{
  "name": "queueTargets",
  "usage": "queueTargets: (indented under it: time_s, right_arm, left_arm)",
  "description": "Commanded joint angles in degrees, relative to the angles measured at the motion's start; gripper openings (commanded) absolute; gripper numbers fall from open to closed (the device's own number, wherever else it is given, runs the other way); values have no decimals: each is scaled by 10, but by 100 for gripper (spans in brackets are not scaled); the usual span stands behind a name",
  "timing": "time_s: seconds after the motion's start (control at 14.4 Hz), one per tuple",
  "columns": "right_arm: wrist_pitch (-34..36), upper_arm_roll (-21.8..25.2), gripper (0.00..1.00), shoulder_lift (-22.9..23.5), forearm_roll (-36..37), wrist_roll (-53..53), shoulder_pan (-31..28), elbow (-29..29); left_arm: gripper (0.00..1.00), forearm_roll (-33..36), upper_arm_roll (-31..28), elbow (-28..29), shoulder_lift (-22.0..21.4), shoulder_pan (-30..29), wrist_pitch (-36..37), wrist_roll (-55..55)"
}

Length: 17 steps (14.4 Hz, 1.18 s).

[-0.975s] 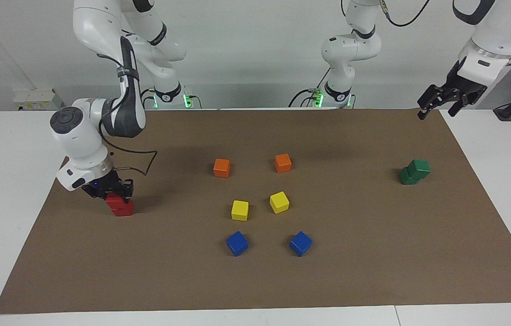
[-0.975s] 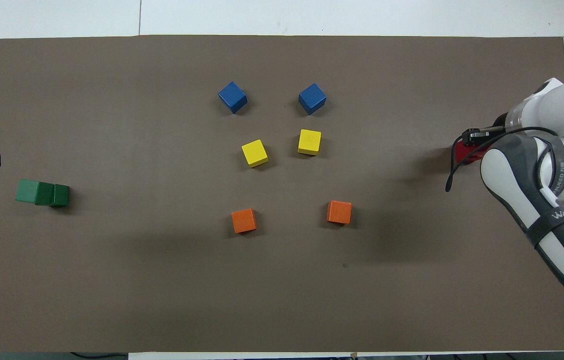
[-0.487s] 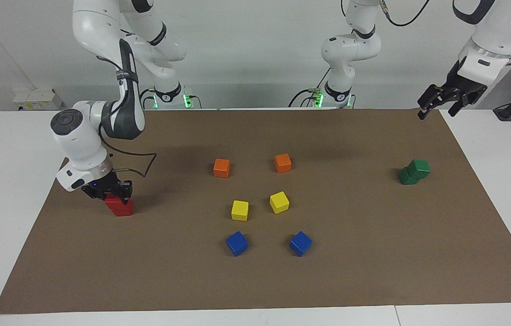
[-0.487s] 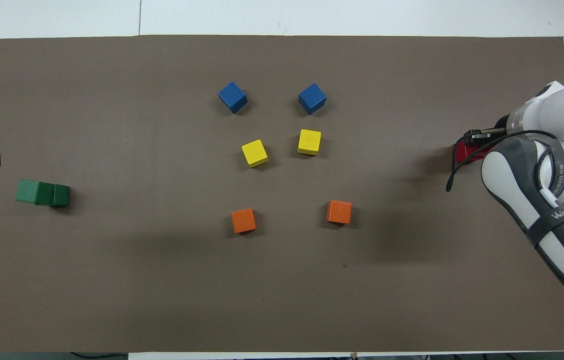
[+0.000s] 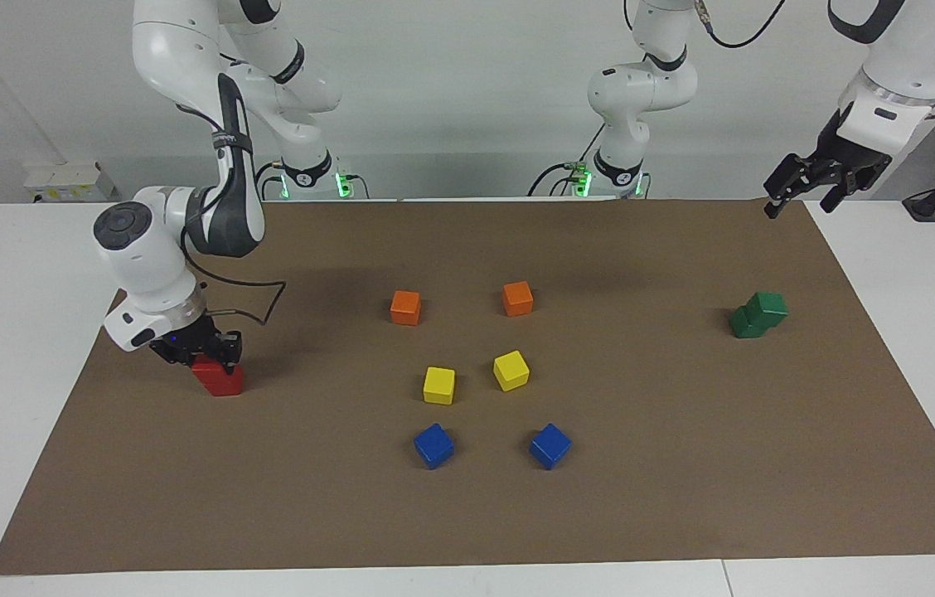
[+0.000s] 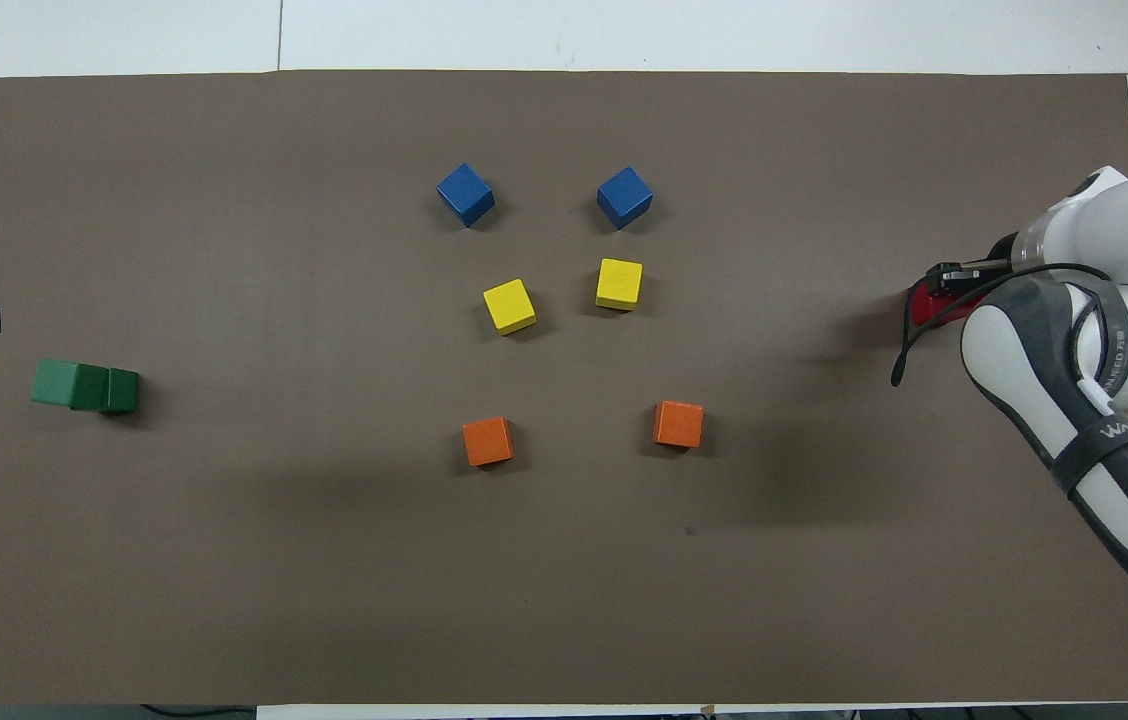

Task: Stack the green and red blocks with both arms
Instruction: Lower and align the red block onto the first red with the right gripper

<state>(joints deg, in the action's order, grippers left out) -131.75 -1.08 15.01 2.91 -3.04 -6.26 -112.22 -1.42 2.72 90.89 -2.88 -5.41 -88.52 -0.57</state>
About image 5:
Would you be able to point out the brown paper mat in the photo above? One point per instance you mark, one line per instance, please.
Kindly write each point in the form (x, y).
(268, 497)

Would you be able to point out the yellow wooden block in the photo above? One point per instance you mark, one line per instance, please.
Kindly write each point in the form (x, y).
(511, 371)
(438, 385)

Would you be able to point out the red wooden block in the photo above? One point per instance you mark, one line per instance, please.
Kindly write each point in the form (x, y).
(209, 371)
(229, 388)

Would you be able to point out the blue wooden block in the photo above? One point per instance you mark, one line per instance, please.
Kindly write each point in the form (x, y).
(433, 446)
(550, 446)

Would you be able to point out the green wooden block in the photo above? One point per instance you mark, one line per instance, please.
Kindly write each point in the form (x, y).
(741, 326)
(767, 308)

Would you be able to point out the white power box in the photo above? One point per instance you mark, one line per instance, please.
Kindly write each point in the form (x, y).
(70, 178)

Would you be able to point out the orange wooden block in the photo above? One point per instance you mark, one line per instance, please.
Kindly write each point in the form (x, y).
(517, 298)
(405, 308)

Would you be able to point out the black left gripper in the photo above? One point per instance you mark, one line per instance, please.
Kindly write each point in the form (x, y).
(836, 166)

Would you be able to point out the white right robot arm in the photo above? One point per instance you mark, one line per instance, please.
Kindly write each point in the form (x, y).
(144, 265)

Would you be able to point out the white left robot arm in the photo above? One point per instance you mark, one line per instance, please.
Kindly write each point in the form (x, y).
(641, 91)

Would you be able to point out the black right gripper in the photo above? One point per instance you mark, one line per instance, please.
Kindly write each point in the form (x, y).
(186, 344)

